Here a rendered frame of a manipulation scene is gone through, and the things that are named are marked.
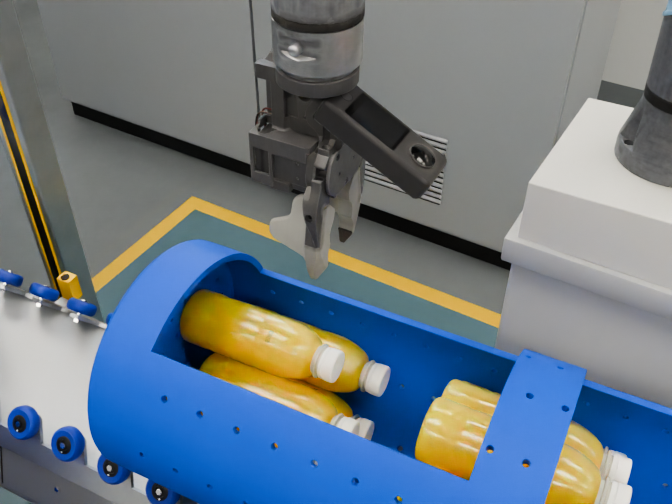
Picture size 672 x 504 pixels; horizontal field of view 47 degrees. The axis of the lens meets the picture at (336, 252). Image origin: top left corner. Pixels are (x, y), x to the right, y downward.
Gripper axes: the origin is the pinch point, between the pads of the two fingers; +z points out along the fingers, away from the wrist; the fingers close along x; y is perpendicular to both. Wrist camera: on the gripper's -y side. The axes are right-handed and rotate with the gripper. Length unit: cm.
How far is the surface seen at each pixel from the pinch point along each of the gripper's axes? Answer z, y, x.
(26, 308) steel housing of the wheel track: 37, 56, -4
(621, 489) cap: 12.1, -32.1, 5.3
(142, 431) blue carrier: 15.9, 13.1, 17.9
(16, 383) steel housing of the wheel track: 37, 47, 8
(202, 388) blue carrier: 10.0, 7.5, 14.2
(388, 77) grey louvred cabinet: 66, 56, -152
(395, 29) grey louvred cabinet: 49, 54, -152
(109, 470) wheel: 33.1, 23.1, 15.5
